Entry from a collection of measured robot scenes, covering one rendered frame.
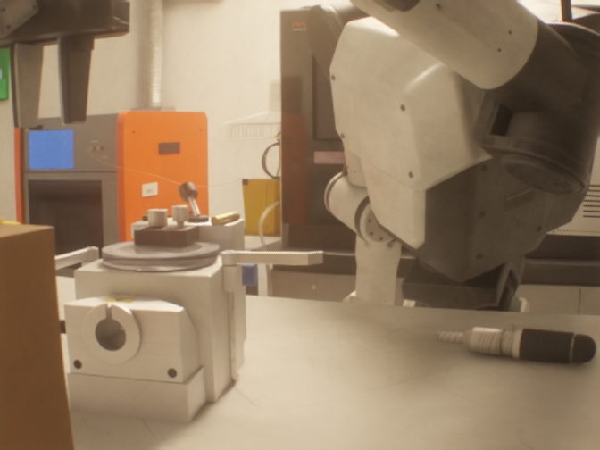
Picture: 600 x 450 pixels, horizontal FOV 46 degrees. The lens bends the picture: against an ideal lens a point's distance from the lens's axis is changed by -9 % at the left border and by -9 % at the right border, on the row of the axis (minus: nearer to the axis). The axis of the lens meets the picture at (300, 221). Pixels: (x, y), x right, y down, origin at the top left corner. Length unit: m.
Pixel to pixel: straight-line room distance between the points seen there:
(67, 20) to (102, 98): 3.46
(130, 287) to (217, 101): 3.10
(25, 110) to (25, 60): 0.04
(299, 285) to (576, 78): 1.58
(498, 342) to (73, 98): 0.38
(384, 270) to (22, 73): 0.80
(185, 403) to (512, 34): 0.40
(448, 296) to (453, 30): 0.45
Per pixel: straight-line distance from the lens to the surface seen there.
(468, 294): 0.97
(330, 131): 2.19
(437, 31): 0.63
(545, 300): 2.05
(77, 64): 0.52
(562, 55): 0.69
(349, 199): 1.15
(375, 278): 1.22
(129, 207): 1.80
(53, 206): 1.93
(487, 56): 0.65
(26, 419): 0.21
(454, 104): 0.79
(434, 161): 0.81
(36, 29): 0.51
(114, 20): 0.49
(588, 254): 2.13
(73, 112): 0.51
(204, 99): 3.63
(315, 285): 2.17
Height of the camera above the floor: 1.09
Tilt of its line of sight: 7 degrees down
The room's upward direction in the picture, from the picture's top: straight up
